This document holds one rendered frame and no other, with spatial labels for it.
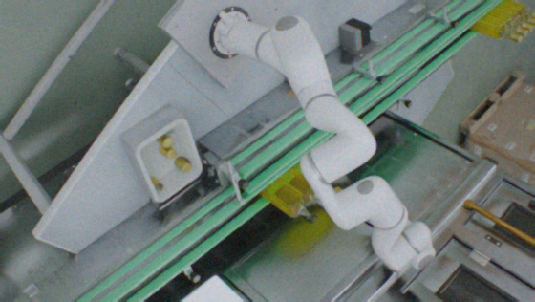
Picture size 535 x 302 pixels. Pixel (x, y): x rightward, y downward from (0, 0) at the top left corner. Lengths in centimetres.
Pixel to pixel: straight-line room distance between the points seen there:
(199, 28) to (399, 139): 92
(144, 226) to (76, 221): 20
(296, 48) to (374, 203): 38
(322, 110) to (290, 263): 62
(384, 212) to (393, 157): 78
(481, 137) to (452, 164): 344
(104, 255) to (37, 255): 48
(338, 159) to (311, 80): 19
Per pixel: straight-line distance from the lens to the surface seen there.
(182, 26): 141
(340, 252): 163
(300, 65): 116
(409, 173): 188
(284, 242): 167
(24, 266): 200
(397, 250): 136
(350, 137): 112
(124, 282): 151
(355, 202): 115
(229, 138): 161
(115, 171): 152
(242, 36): 142
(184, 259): 158
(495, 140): 536
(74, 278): 156
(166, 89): 149
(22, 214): 218
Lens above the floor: 189
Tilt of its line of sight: 37 degrees down
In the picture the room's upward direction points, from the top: 124 degrees clockwise
